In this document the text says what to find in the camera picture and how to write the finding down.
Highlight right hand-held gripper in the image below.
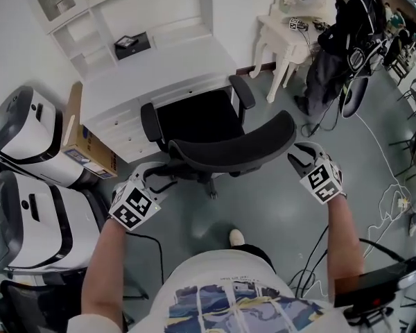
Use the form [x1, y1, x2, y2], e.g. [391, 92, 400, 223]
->
[286, 142, 348, 205]

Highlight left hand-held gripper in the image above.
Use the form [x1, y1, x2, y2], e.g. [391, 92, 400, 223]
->
[108, 161, 179, 232]

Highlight black mesh office chair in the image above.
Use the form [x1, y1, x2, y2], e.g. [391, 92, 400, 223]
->
[140, 74, 297, 200]

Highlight person's right forearm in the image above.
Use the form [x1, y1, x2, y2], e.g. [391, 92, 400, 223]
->
[327, 195, 365, 307]

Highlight person's left forearm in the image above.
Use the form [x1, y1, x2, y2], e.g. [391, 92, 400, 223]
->
[78, 216, 130, 327]

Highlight white desk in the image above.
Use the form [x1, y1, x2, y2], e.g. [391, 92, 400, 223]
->
[78, 35, 239, 164]

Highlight black mesh chair back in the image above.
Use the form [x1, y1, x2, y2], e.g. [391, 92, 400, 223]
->
[0, 278, 130, 333]

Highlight brown cardboard box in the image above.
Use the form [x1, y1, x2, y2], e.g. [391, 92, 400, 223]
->
[60, 80, 119, 180]

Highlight black oval bag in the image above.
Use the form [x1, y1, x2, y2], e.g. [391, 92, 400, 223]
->
[340, 76, 370, 119]

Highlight person's white shoe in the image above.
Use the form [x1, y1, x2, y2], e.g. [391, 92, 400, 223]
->
[228, 228, 246, 248]

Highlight person's black shorts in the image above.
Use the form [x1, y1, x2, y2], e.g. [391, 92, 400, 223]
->
[232, 243, 277, 271]

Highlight white dressing table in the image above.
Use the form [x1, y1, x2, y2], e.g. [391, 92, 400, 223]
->
[250, 13, 335, 104]

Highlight person's white printed shirt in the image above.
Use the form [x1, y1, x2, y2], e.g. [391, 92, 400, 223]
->
[127, 249, 348, 333]

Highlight spare hand-held gripper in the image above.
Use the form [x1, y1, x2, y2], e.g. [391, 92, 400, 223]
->
[288, 17, 310, 33]

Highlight black box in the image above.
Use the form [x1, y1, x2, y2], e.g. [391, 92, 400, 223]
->
[113, 31, 153, 61]

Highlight white and grey machine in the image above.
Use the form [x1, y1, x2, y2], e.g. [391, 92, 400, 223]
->
[0, 85, 102, 188]
[0, 170, 107, 274]

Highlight black device with red light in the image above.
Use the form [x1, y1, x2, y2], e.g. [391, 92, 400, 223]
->
[333, 257, 416, 327]

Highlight white shelf hutch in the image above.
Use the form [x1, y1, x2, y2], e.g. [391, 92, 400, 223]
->
[17, 0, 215, 83]

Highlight black floor cable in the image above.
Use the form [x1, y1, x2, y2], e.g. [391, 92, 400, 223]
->
[125, 230, 166, 287]

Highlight white floor cable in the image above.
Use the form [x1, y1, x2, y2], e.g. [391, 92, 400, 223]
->
[354, 112, 414, 260]

